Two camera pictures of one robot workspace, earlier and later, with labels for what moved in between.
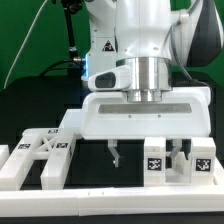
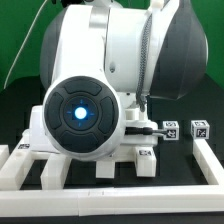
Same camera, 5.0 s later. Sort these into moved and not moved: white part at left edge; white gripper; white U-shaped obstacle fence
Moved: white gripper
Not moved: white part at left edge; white U-shaped obstacle fence
